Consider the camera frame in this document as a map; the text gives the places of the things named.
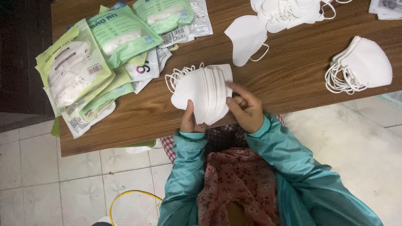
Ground person's right hand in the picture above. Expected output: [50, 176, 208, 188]
[226, 82, 265, 134]

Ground white printed packets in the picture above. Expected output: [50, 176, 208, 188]
[369, 0, 402, 21]

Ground dark wooden cabinet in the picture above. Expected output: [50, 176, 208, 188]
[0, 0, 56, 133]

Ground single white face mask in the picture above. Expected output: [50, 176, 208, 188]
[224, 15, 270, 67]

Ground yellow hoop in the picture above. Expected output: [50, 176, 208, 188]
[109, 190, 163, 226]

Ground pile of green mask packets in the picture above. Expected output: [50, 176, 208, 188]
[35, 0, 214, 139]

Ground fanned stack of white masks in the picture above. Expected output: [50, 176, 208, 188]
[165, 62, 234, 126]

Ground person's left hand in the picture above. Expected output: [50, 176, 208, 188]
[180, 99, 208, 133]

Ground loose heap of white masks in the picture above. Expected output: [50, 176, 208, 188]
[250, 0, 354, 34]

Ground white rounded object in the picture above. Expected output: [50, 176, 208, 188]
[92, 216, 119, 226]

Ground neat bundle of white masks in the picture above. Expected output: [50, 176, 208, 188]
[325, 36, 393, 95]

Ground pink floral garment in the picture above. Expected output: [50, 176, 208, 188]
[197, 148, 281, 226]

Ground green packet under table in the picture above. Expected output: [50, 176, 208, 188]
[50, 117, 60, 137]

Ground white object under table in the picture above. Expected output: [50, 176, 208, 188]
[125, 139, 163, 154]

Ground red checkered cloth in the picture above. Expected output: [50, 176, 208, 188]
[160, 114, 285, 165]

